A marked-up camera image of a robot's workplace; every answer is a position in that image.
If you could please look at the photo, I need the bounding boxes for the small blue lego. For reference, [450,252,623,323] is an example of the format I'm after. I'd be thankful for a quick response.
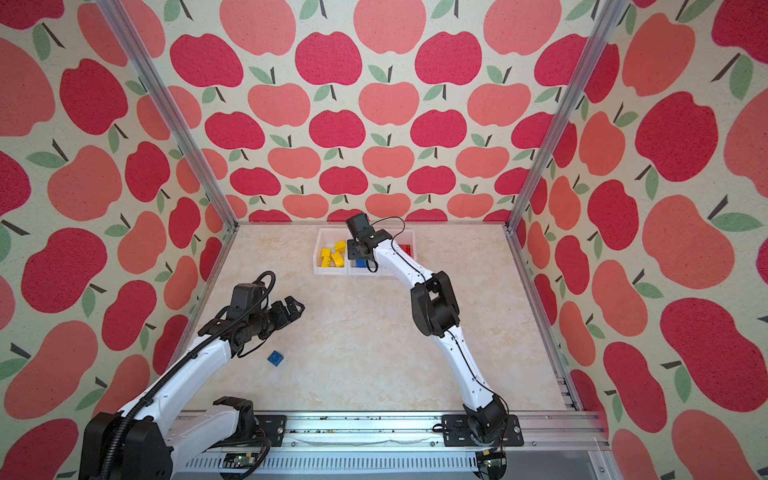
[267,351,284,367]

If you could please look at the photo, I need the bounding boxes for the orange yellow lego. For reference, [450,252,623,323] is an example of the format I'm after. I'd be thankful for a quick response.
[331,252,345,268]

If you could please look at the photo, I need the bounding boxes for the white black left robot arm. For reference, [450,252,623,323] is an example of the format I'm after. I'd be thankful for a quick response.
[78,296,305,479]

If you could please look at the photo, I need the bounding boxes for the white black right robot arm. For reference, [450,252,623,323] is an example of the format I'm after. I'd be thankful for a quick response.
[347,224,509,446]

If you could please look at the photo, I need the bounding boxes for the white middle plastic bin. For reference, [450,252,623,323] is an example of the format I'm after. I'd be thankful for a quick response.
[346,259,384,277]

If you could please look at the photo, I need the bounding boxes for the white plastic bin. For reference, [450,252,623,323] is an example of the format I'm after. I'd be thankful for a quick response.
[313,228,351,276]
[346,259,384,277]
[385,225,418,261]

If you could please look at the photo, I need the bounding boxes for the white left plastic bin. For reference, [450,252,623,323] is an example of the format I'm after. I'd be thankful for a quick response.
[313,228,351,276]

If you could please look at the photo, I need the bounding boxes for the white right plastic bin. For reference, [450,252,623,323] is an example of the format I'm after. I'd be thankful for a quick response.
[385,225,418,261]

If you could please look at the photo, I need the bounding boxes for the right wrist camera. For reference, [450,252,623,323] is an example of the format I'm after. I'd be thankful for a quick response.
[345,213,375,241]

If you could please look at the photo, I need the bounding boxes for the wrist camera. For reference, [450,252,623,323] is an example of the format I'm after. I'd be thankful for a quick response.
[226,281,268,320]
[345,213,375,241]

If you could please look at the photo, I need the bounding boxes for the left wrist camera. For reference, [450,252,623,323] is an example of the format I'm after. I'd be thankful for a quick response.
[226,281,268,320]

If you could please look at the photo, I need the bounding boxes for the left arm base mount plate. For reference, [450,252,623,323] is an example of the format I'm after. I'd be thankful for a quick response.
[254,413,287,448]

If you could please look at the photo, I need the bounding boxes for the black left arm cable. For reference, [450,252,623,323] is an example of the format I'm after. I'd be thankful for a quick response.
[98,270,277,480]

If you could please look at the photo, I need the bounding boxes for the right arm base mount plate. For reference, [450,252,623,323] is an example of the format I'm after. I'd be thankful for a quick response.
[433,414,524,448]

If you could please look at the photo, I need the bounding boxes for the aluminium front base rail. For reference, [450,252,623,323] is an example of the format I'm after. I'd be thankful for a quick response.
[170,407,619,479]

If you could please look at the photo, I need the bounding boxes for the aluminium left frame post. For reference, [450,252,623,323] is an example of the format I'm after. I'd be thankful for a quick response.
[96,0,239,232]

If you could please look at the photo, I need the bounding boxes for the aluminium frame post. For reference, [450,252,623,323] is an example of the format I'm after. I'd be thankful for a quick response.
[504,0,629,237]
[96,0,239,232]

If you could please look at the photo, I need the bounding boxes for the aluminium right frame post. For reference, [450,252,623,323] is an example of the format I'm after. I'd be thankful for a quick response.
[504,0,629,237]

